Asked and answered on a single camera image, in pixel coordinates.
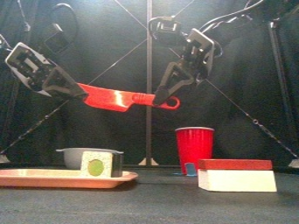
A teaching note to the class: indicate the red toy knife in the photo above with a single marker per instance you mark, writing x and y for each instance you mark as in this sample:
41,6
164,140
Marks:
108,97

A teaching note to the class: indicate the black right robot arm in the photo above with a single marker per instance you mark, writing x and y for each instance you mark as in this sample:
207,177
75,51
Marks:
272,8

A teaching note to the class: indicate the toy sushi roll green centre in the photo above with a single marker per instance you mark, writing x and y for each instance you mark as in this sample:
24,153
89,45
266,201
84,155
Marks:
97,166

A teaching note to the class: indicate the red plastic cup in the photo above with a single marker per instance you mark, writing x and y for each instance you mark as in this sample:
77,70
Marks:
193,148

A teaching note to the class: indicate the grey toy pot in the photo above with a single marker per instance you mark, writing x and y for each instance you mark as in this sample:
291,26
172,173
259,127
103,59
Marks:
69,159

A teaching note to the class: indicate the small blue toy piece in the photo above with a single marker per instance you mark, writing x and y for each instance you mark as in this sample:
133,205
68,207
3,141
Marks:
191,169

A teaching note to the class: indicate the pink plastic tray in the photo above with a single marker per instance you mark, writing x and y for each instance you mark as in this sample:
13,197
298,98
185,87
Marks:
47,179

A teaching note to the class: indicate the white toy rice block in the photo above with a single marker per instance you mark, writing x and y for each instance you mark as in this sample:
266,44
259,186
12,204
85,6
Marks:
237,180

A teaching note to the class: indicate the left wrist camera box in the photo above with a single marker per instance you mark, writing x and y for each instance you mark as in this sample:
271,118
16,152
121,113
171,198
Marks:
53,40

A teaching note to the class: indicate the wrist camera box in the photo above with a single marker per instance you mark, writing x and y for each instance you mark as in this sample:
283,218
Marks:
53,40
165,30

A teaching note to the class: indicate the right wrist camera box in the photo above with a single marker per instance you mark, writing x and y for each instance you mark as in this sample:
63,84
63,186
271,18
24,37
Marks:
165,30

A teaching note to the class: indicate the vertical metal frame pole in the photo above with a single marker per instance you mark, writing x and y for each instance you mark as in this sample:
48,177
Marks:
148,131

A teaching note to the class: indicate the slanted dark frame pole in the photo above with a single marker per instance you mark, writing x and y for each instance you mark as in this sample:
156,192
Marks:
279,73

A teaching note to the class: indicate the frame foot bracket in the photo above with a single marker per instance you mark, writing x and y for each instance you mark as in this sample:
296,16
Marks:
294,164
3,159

